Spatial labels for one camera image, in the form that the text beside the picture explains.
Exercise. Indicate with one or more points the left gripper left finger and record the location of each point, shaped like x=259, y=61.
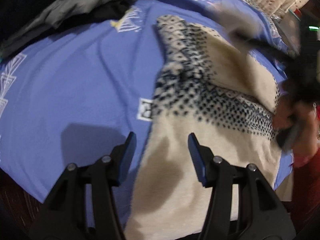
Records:
x=81, y=203

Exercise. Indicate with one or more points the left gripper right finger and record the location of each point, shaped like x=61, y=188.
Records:
x=242, y=205

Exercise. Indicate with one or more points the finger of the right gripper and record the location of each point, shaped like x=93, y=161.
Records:
x=260, y=43

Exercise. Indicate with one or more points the white black patterned sweater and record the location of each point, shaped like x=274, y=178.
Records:
x=213, y=88

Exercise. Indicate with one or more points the person's right hand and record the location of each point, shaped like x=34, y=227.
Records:
x=306, y=145

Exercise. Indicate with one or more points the blue patterned bed sheet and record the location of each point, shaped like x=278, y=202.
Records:
x=73, y=96

